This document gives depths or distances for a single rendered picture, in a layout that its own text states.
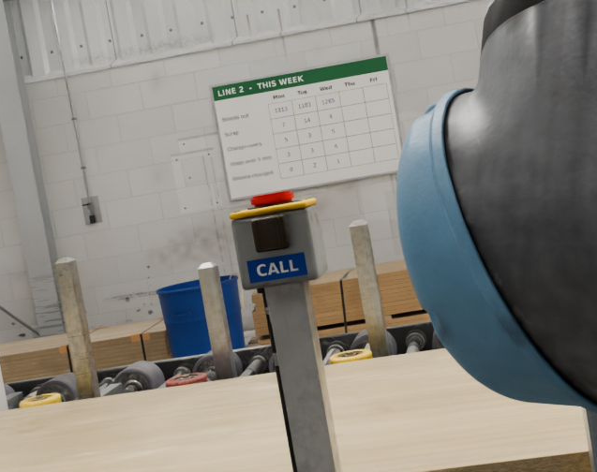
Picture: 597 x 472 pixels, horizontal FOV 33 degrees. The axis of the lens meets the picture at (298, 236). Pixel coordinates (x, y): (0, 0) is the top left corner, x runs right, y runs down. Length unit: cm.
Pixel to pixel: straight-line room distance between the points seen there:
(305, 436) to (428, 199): 62
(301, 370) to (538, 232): 62
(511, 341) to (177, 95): 790
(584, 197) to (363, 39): 779
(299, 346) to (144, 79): 740
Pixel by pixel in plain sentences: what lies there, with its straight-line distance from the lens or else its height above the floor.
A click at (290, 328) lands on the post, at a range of 91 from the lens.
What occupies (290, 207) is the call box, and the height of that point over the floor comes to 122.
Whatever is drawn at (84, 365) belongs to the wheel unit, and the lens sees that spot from 216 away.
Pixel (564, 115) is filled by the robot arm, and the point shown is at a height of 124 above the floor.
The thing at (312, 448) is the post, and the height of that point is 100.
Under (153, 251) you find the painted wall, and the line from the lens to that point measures 825.
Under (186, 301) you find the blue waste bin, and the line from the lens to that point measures 641.
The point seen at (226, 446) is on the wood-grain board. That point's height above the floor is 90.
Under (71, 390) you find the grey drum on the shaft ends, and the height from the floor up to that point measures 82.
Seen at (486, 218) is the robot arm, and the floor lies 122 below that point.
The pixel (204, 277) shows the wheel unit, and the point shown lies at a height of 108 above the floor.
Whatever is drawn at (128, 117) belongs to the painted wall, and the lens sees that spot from 827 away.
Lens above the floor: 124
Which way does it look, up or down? 3 degrees down
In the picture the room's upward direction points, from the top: 10 degrees counter-clockwise
